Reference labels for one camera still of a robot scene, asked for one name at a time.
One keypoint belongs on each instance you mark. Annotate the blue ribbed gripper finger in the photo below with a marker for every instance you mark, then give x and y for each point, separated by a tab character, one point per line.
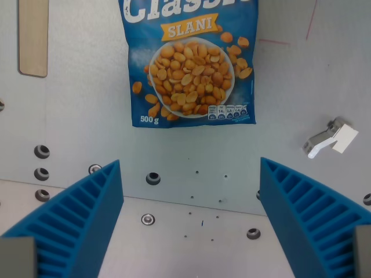
301	220
84	220

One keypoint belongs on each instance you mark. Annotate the silver countersunk screw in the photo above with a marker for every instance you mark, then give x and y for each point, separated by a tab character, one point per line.
148	219
94	168

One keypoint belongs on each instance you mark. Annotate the white plastic clip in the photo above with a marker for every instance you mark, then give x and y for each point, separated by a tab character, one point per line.
330	139

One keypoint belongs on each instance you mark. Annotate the light wooden board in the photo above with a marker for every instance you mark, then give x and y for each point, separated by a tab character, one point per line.
33	37

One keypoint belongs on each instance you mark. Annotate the blue salted peanuts bag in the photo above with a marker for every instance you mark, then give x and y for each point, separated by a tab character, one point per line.
191	62

